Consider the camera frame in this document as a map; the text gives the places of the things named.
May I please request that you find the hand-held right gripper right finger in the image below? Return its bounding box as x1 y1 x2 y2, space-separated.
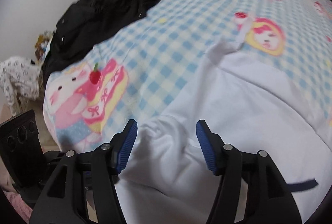
196 119 303 224

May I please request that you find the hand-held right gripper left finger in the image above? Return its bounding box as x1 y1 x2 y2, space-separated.
30 119 138 224

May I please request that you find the white garment with navy trim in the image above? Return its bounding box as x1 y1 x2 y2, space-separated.
114 15 332 224

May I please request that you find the white grey patterned cloth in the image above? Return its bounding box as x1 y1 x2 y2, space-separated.
0 56 43 115

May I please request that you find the blue checked printed blanket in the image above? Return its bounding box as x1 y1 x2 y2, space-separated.
43 0 332 152

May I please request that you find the black jacket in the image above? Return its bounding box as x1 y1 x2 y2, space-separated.
41 0 230 76

